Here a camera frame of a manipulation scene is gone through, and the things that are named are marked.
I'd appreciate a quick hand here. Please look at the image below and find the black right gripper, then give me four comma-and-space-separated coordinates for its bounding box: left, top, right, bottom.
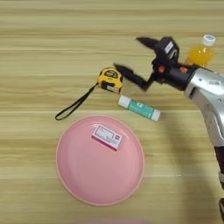
113, 36, 200, 92

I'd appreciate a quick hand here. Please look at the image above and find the black wrist strap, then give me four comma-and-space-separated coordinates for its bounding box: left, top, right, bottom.
54, 82, 100, 122

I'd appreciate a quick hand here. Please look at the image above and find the white green glue stick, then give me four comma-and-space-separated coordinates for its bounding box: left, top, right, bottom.
117, 94, 162, 123

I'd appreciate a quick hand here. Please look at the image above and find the pink round plate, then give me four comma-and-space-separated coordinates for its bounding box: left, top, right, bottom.
55, 115, 146, 207

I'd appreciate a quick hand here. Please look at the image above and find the small pink white box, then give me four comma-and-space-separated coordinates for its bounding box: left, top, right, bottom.
91, 124, 123, 151

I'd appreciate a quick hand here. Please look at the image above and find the orange juice bottle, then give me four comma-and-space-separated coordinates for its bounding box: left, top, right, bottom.
184, 34, 217, 68

